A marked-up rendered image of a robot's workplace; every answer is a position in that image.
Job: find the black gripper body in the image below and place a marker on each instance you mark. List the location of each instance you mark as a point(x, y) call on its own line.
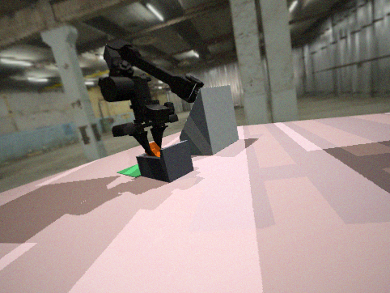
point(138, 127)

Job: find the orange l-shaped part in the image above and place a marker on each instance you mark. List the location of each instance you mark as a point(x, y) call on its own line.
point(154, 149)

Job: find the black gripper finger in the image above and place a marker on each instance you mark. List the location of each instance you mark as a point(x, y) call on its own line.
point(142, 139)
point(157, 134)

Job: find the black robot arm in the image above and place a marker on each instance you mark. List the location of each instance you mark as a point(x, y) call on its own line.
point(120, 56)

